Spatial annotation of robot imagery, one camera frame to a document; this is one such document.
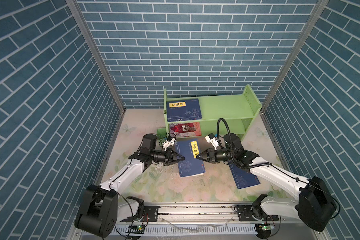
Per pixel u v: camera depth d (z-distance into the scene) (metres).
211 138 0.73
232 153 0.62
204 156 0.74
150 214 0.74
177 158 0.73
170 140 0.76
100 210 0.40
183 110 0.81
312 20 0.75
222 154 0.67
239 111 1.02
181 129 0.92
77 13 0.71
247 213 0.74
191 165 0.72
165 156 0.69
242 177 0.86
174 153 0.72
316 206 0.41
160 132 0.98
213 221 0.74
